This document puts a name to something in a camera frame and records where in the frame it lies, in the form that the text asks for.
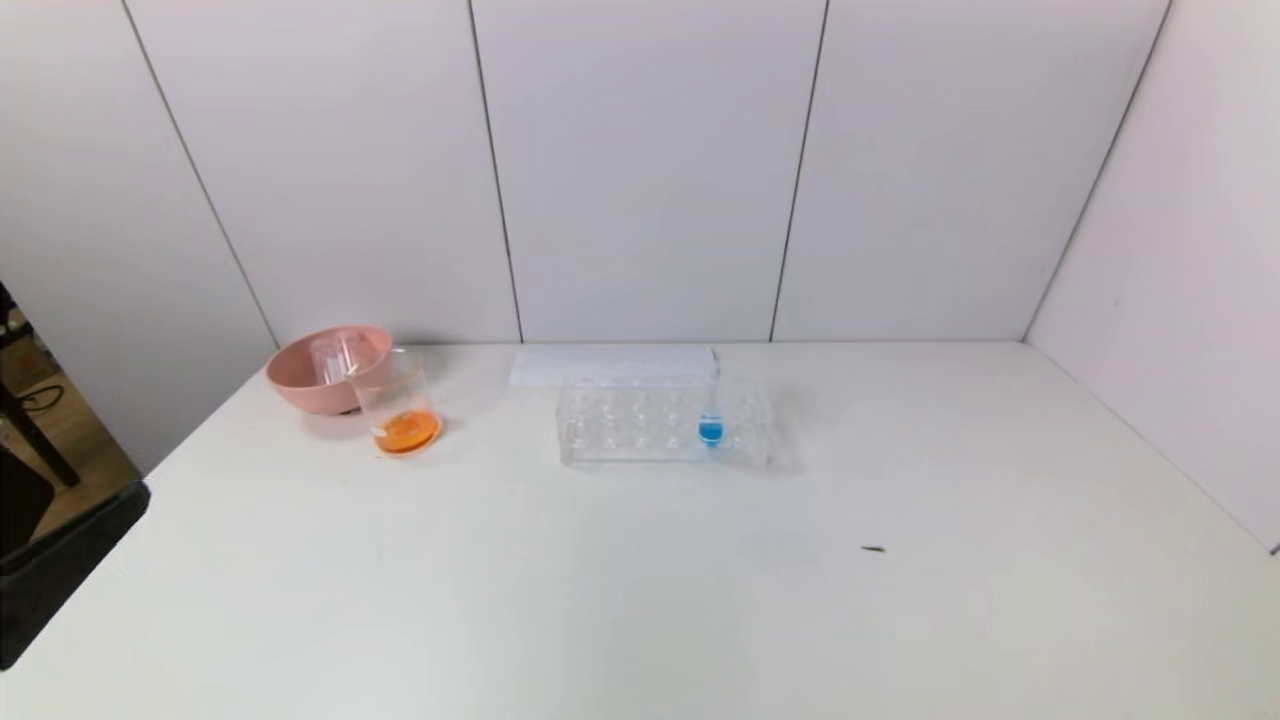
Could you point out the test tube with yellow pigment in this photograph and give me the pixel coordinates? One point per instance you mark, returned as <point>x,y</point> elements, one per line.
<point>325,358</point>

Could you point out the clear acrylic test tube rack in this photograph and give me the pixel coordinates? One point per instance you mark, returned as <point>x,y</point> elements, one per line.
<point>640,435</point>

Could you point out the white paper sheet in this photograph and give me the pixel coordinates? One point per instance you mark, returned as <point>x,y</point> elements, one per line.
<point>540,368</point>

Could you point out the pink plastic bowl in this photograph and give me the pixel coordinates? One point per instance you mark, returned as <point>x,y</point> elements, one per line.
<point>300,385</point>

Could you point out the clear glass beaker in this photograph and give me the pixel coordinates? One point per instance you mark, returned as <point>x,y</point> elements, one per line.
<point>405,432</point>

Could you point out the test tube with blue pigment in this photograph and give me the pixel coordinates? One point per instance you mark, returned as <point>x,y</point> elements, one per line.
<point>710,429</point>

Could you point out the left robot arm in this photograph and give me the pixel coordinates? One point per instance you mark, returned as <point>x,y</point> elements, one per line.
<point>60,570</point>

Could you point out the test tube with red pigment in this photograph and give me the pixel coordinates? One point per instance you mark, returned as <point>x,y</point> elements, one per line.
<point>352,355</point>

